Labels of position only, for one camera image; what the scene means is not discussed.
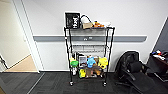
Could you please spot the white door frame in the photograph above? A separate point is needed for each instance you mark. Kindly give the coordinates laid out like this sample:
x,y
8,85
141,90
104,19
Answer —
x,y
31,36

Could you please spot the orange plush toy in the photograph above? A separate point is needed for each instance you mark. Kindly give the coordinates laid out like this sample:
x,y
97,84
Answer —
x,y
98,24

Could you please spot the small yellow toy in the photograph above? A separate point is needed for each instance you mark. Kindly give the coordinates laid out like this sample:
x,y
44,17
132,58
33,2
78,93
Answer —
x,y
82,73

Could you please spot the black office chair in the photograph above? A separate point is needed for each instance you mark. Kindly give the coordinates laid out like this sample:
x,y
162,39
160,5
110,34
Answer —
x,y
133,71

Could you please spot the white bottle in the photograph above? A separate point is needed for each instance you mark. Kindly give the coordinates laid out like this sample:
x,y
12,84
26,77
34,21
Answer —
x,y
74,70

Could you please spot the long grey wall band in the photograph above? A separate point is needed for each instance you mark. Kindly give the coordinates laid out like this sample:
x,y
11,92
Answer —
x,y
50,38

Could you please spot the flat white box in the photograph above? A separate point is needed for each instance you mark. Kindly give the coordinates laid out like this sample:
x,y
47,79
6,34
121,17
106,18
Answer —
x,y
107,24

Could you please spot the blue toy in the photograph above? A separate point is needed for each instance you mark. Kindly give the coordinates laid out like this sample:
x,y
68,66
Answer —
x,y
91,62

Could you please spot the large yellow toy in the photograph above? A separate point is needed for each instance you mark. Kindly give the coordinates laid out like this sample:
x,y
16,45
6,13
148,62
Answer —
x,y
103,62

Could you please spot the dark desk with clutter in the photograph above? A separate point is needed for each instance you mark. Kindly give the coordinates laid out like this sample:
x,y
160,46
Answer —
x,y
160,63

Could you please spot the grey printed box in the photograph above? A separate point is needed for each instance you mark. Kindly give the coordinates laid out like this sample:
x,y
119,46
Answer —
x,y
82,60

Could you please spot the small cardboard box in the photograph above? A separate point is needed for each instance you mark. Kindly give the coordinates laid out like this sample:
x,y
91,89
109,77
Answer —
x,y
87,25

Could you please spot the wall sockets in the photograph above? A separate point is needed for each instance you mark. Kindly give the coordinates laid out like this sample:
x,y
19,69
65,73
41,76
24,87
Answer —
x,y
88,38

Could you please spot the black Huel bag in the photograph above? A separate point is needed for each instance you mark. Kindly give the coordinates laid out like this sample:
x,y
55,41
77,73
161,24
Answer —
x,y
72,20

